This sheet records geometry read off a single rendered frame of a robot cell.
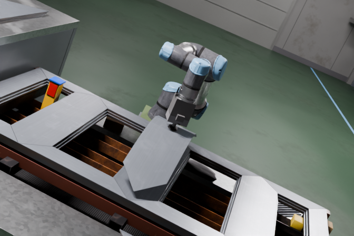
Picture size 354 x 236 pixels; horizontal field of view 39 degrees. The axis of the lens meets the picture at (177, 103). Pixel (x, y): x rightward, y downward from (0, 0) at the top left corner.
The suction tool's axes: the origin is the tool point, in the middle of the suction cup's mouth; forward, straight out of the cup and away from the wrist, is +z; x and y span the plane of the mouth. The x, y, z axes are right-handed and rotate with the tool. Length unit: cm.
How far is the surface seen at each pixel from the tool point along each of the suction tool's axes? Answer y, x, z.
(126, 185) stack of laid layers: -14.9, -24.8, 15.5
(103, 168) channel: -18.9, 6.1, 28.8
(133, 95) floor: 39, 300, 102
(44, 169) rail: -44, -21, 20
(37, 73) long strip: -57, 55, 16
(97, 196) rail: -24.2, -29.7, 20.0
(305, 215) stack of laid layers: 72, -5, 18
